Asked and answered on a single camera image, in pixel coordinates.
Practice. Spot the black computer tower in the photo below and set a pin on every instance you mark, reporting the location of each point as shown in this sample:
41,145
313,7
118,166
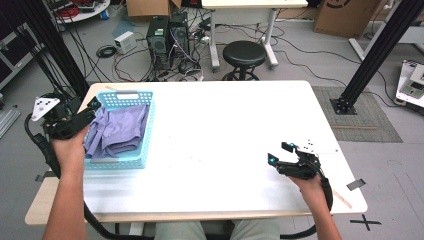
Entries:
179,36
157,40

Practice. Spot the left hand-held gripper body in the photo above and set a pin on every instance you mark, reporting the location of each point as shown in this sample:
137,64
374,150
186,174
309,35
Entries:
63,128

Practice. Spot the white desk frame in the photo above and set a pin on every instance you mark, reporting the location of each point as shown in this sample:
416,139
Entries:
356,46

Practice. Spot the black round stool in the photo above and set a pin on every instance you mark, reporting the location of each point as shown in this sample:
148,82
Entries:
245,55

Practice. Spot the person's right hand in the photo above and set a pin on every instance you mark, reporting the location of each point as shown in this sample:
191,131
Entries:
310,191

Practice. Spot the white desk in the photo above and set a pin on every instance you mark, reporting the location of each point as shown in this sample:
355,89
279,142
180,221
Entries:
253,3

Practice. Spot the grey floor mat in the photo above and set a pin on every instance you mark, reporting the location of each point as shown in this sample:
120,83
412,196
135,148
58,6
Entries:
366,113

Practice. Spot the light blue plastic basket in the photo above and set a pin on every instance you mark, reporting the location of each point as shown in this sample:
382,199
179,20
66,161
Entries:
146,133

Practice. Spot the person's grey trousers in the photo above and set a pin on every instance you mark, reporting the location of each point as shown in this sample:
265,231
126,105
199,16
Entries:
180,232

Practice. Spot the person's left hand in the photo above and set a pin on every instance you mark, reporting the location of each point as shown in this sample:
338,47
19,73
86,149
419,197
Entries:
70,153

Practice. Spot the large printed cardboard box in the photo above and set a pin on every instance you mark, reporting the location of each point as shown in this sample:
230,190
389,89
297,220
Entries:
346,20

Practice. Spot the wooden stick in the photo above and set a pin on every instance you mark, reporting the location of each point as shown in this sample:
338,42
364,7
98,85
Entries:
343,200

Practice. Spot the metal profile bars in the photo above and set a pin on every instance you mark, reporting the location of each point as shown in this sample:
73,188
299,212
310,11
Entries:
6,121

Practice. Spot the round white table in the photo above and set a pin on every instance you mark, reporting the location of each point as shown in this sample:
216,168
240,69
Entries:
83,15

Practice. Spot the grey shelf unit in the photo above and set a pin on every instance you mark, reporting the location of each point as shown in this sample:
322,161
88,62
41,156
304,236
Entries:
13,63

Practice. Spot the black tape cross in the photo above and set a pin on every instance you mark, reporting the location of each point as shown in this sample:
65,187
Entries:
365,222

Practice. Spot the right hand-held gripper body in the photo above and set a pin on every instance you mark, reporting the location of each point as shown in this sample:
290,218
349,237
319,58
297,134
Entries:
300,168

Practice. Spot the black tape piece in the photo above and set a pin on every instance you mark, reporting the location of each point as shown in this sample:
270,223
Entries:
41,176
356,184

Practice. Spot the black metal frame post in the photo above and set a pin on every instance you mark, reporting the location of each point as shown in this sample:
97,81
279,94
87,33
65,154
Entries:
376,50
56,43

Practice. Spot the white flat device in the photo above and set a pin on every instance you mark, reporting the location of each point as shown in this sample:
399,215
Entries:
411,86

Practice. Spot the purple shorts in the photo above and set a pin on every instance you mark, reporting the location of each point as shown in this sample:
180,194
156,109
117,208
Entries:
120,126

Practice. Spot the small white box device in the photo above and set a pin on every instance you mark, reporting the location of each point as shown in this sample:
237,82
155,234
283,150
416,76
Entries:
125,42

